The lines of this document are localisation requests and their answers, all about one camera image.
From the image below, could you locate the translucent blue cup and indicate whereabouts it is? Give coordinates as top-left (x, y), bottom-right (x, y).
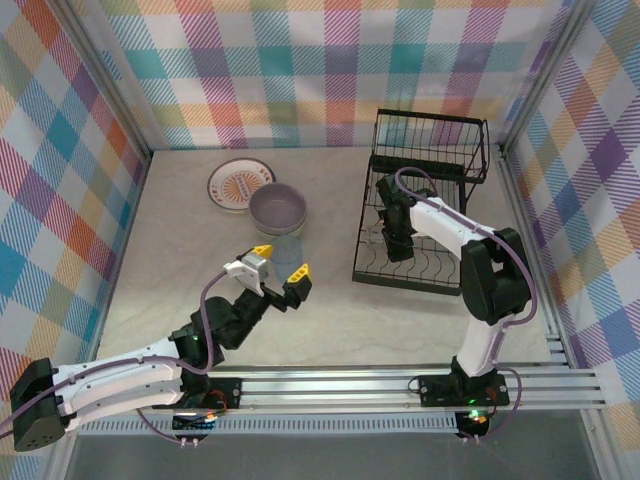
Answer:
top-left (269, 236), bottom-right (305, 281)

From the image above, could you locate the clear glass cup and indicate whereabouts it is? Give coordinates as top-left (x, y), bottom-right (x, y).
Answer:
top-left (359, 225), bottom-right (389, 250)

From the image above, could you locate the lilac bowl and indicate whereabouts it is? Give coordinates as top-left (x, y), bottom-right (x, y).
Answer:
top-left (248, 182), bottom-right (309, 235)

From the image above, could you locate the black wire dish rack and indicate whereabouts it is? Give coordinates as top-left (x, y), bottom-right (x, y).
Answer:
top-left (351, 108), bottom-right (491, 297)

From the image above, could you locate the white plate orange sunburst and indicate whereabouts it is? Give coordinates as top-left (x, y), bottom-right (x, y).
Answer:
top-left (206, 157), bottom-right (277, 215)

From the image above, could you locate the small electronics board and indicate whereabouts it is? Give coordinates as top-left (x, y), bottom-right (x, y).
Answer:
top-left (455, 408), bottom-right (492, 437)
top-left (172, 410), bottom-right (220, 434)

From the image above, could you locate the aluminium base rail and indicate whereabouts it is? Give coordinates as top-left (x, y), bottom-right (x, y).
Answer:
top-left (54, 367), bottom-right (607, 414)

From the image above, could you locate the aluminium side rail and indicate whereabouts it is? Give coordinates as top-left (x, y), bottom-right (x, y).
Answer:
top-left (44, 149), bottom-right (154, 480)
top-left (494, 143), bottom-right (619, 480)

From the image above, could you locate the slotted white cable duct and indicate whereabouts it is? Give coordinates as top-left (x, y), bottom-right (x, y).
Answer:
top-left (79, 414), bottom-right (460, 436)

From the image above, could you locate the aluminium frame post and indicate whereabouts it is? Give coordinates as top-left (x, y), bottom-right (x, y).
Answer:
top-left (497, 0), bottom-right (601, 159)
top-left (54, 0), bottom-right (154, 161)

